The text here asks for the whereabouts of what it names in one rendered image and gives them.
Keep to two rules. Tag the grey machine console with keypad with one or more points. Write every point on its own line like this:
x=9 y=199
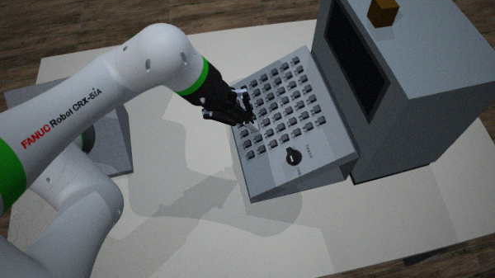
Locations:
x=406 y=87

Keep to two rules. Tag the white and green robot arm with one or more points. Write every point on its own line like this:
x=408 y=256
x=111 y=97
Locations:
x=53 y=133

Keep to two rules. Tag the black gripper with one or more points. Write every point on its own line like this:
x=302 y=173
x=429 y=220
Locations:
x=230 y=113

